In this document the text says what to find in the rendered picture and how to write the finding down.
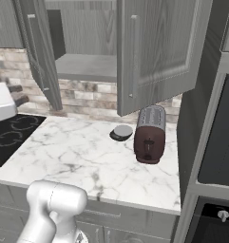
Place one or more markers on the wide grey open cabinet door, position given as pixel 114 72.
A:
pixel 163 47

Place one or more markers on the narrow grey open cabinet door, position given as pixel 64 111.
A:
pixel 43 53

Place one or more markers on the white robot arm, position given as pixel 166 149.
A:
pixel 52 202

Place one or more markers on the black oven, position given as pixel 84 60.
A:
pixel 211 228

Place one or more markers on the white oven knob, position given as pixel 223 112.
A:
pixel 223 215

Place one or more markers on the grey base cabinet door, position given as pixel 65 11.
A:
pixel 135 236
pixel 92 233

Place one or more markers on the grey wall cabinet carcass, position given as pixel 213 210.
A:
pixel 87 65

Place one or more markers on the black hob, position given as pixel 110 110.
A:
pixel 11 136

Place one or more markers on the grey base cabinet under hob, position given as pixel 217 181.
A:
pixel 6 212

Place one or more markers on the grey closed wall cabinet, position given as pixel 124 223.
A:
pixel 5 25

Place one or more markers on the dark red toaster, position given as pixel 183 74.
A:
pixel 149 139

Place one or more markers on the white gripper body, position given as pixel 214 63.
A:
pixel 1 102

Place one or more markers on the grey wide drawer front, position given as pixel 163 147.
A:
pixel 135 218

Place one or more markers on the black scale with grey plate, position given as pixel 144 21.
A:
pixel 121 132

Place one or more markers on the grey tall oven cabinet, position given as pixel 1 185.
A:
pixel 192 133

